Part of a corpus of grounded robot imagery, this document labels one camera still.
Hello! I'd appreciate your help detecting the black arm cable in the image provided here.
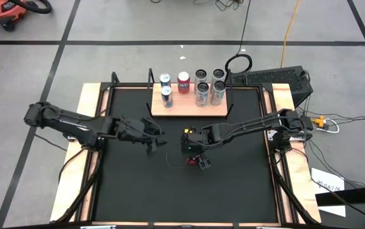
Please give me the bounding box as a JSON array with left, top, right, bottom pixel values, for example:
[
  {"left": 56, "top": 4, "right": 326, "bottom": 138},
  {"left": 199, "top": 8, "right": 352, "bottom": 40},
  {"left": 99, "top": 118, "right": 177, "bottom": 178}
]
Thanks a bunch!
[{"left": 34, "top": 133, "right": 68, "bottom": 152}]

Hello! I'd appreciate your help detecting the black table mat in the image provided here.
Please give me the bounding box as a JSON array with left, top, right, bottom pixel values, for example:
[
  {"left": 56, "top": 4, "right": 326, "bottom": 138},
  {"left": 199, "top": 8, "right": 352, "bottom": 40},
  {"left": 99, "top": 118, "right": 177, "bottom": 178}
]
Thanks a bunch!
[{"left": 93, "top": 87, "right": 280, "bottom": 223}]

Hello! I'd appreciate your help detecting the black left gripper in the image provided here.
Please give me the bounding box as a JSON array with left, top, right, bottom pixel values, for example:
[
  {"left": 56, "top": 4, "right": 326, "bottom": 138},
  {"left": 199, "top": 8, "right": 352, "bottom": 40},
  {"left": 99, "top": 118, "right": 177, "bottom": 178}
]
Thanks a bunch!
[{"left": 118, "top": 118, "right": 169, "bottom": 158}]

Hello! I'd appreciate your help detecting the yellow power plug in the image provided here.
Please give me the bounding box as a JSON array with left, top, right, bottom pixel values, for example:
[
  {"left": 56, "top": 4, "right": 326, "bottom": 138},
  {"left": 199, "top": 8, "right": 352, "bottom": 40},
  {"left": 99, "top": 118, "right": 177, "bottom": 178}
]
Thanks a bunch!
[{"left": 311, "top": 116, "right": 326, "bottom": 128}]

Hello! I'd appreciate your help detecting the white paper sheet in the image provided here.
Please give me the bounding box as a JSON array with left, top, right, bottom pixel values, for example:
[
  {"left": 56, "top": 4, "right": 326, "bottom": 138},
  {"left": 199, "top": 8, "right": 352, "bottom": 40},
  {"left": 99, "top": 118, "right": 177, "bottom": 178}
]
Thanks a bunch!
[{"left": 310, "top": 167, "right": 346, "bottom": 218}]

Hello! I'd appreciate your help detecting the Celsius Peach Vibe can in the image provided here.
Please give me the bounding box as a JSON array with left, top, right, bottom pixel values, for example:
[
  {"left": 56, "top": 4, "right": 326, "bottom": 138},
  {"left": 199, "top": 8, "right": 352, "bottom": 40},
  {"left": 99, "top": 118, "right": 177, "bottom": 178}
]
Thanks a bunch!
[
  {"left": 195, "top": 81, "right": 210, "bottom": 108},
  {"left": 194, "top": 69, "right": 208, "bottom": 85}
]

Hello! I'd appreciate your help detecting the black perforated computer case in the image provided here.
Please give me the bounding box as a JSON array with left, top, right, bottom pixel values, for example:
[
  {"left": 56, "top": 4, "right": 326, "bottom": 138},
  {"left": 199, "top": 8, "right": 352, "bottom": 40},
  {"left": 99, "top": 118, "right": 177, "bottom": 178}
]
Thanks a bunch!
[{"left": 230, "top": 65, "right": 314, "bottom": 108}]

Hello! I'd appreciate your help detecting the black bar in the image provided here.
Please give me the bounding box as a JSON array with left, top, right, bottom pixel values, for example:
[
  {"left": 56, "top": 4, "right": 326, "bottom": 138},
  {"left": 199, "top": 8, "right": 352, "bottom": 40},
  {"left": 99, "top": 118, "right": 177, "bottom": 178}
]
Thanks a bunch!
[{"left": 315, "top": 183, "right": 365, "bottom": 207}]

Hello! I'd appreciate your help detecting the black coiled cable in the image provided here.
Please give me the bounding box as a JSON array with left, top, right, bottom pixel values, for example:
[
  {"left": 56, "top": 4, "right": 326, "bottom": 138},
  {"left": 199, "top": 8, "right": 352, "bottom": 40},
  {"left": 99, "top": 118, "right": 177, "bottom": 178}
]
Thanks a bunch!
[{"left": 224, "top": 0, "right": 254, "bottom": 76}]

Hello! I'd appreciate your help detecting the wooden shelf with black frame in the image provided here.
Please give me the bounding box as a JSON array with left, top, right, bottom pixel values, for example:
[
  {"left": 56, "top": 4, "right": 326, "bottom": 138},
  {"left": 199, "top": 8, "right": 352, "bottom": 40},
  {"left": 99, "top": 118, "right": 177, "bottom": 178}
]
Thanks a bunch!
[{"left": 146, "top": 67, "right": 235, "bottom": 120}]

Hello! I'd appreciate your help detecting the blue silver Red Bull can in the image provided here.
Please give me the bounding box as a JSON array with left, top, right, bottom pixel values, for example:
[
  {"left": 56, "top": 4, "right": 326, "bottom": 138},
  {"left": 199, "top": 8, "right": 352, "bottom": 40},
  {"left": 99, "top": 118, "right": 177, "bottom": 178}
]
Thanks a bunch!
[
  {"left": 160, "top": 85, "right": 174, "bottom": 109},
  {"left": 159, "top": 73, "right": 172, "bottom": 88}
]

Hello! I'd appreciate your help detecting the white cable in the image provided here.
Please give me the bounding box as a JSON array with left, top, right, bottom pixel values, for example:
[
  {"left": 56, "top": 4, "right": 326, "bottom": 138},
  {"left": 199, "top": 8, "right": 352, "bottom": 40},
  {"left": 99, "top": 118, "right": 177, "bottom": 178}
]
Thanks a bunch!
[{"left": 324, "top": 118, "right": 341, "bottom": 134}]

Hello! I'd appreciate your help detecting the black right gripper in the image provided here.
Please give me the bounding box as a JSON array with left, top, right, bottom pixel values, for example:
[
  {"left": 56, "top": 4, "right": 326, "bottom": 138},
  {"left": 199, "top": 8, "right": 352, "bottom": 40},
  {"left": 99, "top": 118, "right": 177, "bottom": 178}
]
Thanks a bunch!
[{"left": 181, "top": 125, "right": 217, "bottom": 171}]

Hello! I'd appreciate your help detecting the black metal table frame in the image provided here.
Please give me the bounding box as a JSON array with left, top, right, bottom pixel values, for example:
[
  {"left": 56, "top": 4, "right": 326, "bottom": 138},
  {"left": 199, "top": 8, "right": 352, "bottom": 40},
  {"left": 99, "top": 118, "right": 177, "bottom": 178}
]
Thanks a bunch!
[{"left": 50, "top": 71, "right": 322, "bottom": 229}]

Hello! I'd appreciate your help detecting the yellow extension cable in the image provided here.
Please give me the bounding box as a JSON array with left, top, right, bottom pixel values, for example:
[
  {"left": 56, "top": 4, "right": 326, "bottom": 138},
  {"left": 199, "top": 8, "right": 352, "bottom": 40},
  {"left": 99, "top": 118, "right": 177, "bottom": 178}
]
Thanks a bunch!
[{"left": 279, "top": 0, "right": 301, "bottom": 69}]

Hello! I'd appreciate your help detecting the black vacuum hose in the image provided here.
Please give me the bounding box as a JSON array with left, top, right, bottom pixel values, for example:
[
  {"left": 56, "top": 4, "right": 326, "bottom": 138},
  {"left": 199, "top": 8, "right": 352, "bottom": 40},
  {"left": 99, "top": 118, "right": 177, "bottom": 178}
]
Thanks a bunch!
[{"left": 10, "top": 0, "right": 53, "bottom": 15}]

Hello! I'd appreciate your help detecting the red soda can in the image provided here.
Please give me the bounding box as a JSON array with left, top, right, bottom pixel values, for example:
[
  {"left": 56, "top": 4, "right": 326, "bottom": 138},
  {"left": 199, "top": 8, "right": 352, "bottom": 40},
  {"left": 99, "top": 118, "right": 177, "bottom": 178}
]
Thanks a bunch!
[
  {"left": 177, "top": 71, "right": 191, "bottom": 95},
  {"left": 184, "top": 155, "right": 202, "bottom": 167}
]

